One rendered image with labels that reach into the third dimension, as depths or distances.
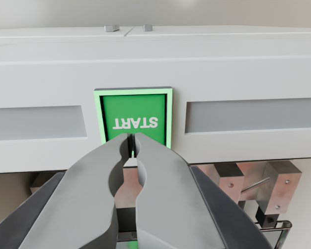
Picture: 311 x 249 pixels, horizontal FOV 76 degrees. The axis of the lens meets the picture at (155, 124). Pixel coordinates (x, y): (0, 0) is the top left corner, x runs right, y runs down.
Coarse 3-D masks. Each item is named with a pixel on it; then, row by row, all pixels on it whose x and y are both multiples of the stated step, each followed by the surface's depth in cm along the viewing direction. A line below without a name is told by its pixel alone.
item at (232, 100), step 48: (0, 48) 20; (48, 48) 20; (96, 48) 19; (144, 48) 19; (192, 48) 18; (240, 48) 18; (288, 48) 18; (0, 96) 14; (48, 96) 14; (192, 96) 15; (240, 96) 15; (288, 96) 16; (0, 144) 16; (48, 144) 16; (96, 144) 17; (192, 144) 17; (240, 144) 18; (288, 144) 18
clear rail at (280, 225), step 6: (276, 222) 33; (282, 222) 33; (288, 222) 33; (264, 228) 33; (270, 228) 33; (276, 228) 33; (282, 228) 33; (288, 228) 33; (120, 234) 32; (126, 234) 32; (132, 234) 32; (120, 240) 32; (126, 240) 32
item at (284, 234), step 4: (288, 220) 34; (284, 232) 34; (288, 232) 34; (280, 236) 35; (284, 236) 34; (280, 240) 35; (284, 240) 35; (276, 244) 36; (280, 244) 35; (276, 248) 36; (280, 248) 36
